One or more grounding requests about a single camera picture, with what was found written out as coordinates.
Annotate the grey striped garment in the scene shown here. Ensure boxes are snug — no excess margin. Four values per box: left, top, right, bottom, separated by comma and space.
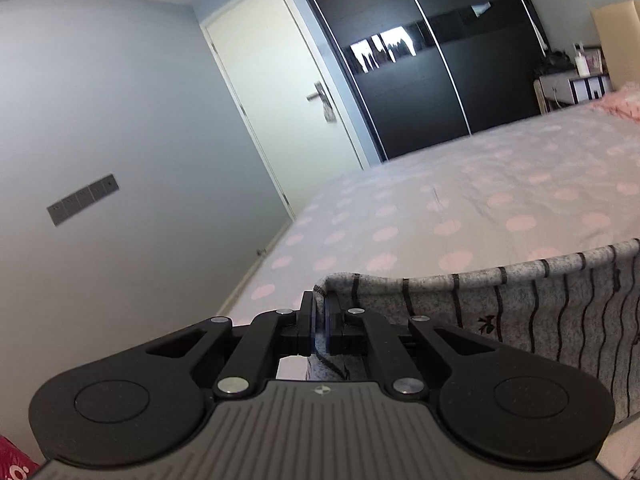
314, 240, 639, 422

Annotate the grey pink-dotted bed sheet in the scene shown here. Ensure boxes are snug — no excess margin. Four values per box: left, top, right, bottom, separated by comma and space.
230, 106, 639, 478

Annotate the white door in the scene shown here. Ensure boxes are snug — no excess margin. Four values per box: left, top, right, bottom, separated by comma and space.
204, 0, 368, 217

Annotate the black sliding wardrobe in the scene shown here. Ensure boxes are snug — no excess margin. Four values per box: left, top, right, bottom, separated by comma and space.
307, 0, 544, 160

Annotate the red package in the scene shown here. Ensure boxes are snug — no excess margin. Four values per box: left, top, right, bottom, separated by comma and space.
0, 436, 39, 480

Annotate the grey bedside cabinet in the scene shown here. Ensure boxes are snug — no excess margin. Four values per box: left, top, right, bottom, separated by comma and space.
534, 72, 612, 114

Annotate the white bottle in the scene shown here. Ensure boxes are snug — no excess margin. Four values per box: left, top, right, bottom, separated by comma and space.
574, 44, 590, 78

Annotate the pink patterned pillow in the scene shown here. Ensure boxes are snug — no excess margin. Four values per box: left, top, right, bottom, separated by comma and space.
591, 87, 640, 124

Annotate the beige padded headboard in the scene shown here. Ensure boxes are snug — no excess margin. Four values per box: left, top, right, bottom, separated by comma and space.
591, 0, 640, 90

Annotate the silver door handle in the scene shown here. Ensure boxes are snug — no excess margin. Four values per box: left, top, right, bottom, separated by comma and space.
306, 81, 336, 124

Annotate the grey wall switch panel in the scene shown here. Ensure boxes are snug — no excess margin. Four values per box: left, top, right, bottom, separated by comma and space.
47, 174, 119, 226

